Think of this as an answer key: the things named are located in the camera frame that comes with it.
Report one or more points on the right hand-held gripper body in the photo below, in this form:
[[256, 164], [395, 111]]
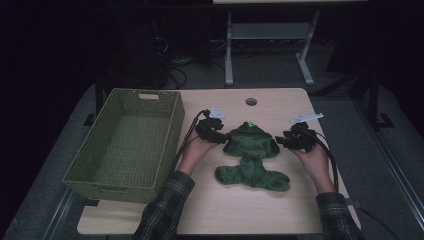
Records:
[[301, 137]]

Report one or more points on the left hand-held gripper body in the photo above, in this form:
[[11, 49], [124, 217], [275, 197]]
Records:
[[208, 126]]

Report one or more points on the green plush toy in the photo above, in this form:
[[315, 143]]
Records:
[[251, 156]]

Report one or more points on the person's left hand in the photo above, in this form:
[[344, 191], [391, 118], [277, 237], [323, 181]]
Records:
[[195, 153]]

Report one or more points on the person's right hand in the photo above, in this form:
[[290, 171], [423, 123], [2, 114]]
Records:
[[315, 166]]

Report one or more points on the olive woven basket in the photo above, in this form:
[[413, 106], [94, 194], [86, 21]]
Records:
[[130, 146]]

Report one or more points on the dark metal stand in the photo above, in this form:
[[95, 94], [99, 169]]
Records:
[[373, 96]]

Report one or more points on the white metal table frame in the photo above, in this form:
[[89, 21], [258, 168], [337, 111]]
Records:
[[270, 30]]

